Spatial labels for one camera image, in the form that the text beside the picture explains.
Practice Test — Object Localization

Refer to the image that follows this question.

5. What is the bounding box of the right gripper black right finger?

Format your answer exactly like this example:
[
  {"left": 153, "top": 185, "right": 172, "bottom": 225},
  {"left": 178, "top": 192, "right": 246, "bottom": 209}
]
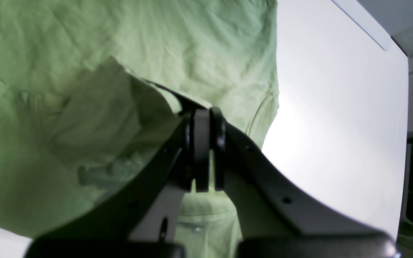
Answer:
[{"left": 209, "top": 107, "right": 400, "bottom": 258}]

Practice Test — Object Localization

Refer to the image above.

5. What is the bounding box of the sage green T-shirt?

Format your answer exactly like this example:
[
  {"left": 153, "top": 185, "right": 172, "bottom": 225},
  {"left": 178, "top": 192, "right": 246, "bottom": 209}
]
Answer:
[{"left": 0, "top": 0, "right": 278, "bottom": 238}]

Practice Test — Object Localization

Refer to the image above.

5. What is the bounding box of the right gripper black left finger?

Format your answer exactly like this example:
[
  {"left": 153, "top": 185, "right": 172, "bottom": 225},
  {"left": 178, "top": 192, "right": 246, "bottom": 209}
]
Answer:
[{"left": 25, "top": 109, "right": 211, "bottom": 258}]

